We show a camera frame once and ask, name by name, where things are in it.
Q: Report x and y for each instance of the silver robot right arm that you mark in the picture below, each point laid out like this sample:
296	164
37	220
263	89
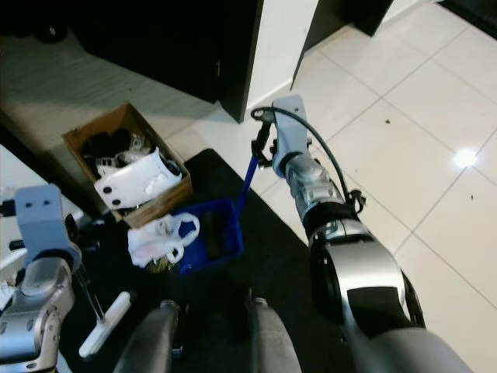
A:
318	190

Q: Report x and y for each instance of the grey robot right leg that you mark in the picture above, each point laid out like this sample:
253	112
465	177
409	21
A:
276	346

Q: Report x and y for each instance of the white plastic bag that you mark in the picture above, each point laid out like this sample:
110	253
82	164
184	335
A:
151	242

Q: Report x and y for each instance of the white brush with thin rod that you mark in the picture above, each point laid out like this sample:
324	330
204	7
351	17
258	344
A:
109	326

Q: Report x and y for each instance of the black floor mat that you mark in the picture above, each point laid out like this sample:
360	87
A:
272	264

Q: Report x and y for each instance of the grey robot leg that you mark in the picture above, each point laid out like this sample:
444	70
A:
155	346
276	346

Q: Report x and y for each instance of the black parts pile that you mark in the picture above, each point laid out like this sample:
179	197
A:
101	146

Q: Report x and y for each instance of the brown cardboard box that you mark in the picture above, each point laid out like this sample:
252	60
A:
163	206

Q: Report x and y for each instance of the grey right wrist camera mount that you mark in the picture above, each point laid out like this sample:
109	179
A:
289	132

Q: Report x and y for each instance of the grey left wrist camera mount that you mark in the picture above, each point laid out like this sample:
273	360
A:
46	221

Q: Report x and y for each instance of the black wheeled cart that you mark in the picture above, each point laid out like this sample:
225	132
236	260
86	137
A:
50	33

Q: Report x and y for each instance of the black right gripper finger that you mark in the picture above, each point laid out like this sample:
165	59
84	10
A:
267	162
258	136

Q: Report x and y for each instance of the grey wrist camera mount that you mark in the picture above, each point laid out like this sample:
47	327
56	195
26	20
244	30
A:
46	221
289	132

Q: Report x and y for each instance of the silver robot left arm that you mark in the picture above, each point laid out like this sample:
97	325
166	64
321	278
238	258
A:
39	326

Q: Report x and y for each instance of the white plastic robot shell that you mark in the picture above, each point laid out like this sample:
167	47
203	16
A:
136	185

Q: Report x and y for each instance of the small black cabinet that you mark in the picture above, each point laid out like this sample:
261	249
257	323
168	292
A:
369	12

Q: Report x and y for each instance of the grey robot left leg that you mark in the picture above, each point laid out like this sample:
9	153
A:
155	346

